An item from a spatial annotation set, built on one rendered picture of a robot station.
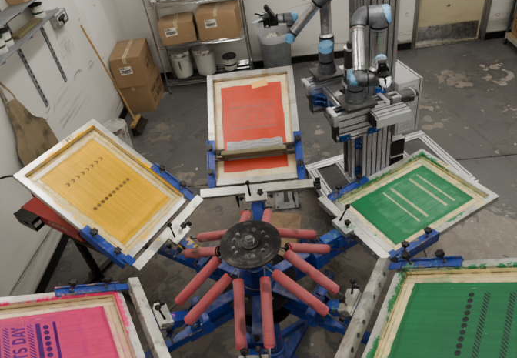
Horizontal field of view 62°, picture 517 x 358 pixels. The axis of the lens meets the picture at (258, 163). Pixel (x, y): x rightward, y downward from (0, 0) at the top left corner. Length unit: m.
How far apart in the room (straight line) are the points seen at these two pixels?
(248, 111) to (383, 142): 1.27
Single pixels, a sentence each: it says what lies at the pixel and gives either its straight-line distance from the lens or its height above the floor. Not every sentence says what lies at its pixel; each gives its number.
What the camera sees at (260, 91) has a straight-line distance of 2.90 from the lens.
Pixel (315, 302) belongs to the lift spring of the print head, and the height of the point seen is 1.14.
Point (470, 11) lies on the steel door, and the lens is 6.90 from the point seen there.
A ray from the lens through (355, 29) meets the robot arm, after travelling 2.76.
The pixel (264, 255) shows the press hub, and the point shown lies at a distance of 2.01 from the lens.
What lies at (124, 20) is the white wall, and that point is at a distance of 6.55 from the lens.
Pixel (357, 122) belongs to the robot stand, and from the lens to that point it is 3.11.
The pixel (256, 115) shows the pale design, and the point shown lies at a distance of 2.83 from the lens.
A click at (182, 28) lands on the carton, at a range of 5.91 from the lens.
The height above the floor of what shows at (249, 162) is 1.19.
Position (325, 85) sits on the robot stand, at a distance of 3.45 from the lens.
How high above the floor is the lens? 2.86
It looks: 38 degrees down
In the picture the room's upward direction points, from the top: 10 degrees counter-clockwise
